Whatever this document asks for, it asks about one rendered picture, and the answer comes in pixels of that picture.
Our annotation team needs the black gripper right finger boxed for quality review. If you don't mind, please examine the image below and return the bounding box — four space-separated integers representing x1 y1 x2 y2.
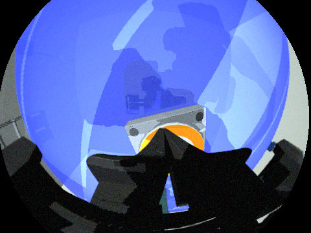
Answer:
163 128 252 208

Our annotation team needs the orange and white round plate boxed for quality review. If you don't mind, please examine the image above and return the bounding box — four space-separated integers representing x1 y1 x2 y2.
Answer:
140 122 205 152

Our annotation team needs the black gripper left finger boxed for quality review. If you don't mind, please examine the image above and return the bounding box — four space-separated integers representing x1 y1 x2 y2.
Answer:
86 128 171 205

